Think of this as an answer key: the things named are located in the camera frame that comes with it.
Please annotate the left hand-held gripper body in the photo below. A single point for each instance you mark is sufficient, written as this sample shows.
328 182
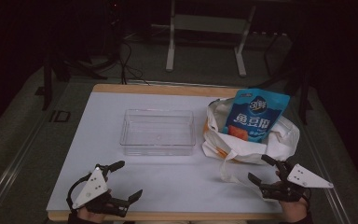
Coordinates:
93 188

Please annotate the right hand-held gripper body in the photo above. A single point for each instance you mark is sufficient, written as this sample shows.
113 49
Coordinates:
304 179

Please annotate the white cloth tote bag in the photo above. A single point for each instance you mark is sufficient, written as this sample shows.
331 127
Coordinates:
279 143

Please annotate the blue snack packet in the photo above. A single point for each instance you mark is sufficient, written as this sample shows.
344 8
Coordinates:
254 116

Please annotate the clear plastic container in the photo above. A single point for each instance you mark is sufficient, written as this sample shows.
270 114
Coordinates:
158 132

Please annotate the person's left hand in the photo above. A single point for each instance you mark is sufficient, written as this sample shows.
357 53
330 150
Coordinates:
90 215

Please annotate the person's right hand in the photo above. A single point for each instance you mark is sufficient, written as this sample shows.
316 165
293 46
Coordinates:
292 210

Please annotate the white table mat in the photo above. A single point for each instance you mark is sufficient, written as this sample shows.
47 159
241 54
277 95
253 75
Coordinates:
167 180

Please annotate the black metal stand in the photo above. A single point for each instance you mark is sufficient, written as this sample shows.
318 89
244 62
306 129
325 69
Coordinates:
301 84
56 71

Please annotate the white metal stand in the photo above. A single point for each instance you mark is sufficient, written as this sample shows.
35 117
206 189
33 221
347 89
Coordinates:
208 23

